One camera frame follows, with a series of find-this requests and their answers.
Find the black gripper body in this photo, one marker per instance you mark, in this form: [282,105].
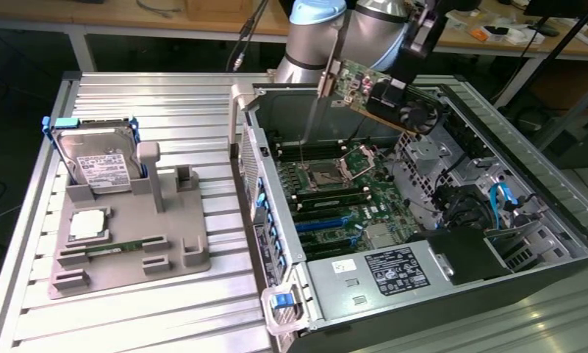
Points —
[425,29]

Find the green graphics card black fan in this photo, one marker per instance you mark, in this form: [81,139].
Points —
[353,84]

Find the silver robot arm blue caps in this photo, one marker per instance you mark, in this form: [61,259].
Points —
[314,44]

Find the clear plastic bag pile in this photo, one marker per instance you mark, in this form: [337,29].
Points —
[458,18]

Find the orange and white item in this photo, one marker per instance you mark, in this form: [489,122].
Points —
[481,34]

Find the black and white device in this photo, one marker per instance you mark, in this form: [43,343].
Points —
[498,30]

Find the grey metal disk bay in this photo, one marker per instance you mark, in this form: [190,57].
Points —
[422,154]

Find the open socket cover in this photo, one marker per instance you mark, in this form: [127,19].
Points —
[361,158]

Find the black monitor with stand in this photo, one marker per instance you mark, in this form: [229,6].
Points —
[554,7]

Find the black slanted pole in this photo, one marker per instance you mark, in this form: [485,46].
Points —
[574,31]

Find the locking lever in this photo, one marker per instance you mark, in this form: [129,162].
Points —
[302,154]

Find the CPU socket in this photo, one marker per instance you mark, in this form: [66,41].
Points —
[329,175]

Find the green motherboard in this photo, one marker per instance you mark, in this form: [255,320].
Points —
[387,206]

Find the black RAM stick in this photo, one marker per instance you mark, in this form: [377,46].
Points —
[331,201]

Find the brown box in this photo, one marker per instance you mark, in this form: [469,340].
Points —
[221,9]

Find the black floor box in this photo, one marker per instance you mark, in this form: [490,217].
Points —
[584,147]

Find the silver chipset heatsink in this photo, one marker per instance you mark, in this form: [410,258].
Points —
[385,235]

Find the black fan shroud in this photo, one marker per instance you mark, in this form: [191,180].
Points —
[472,257]

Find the grey power supply unit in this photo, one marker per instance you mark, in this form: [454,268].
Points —
[338,294]

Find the wooden desk white legs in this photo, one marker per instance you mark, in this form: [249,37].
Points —
[103,16]

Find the black open PC case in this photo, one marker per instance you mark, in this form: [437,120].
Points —
[545,287]

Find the hard disk blue carrier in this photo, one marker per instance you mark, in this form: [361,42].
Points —
[98,162]

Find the green RAM stick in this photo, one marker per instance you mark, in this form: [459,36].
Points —
[113,249]

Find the silver CPU chip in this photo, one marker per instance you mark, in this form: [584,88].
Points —
[89,224]

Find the grey parts rack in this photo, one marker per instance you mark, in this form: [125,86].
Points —
[127,264]

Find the wooden desk grey frame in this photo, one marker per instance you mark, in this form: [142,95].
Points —
[455,41]

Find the grey corner bracket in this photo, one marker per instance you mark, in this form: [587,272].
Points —
[243,96]
[285,325]

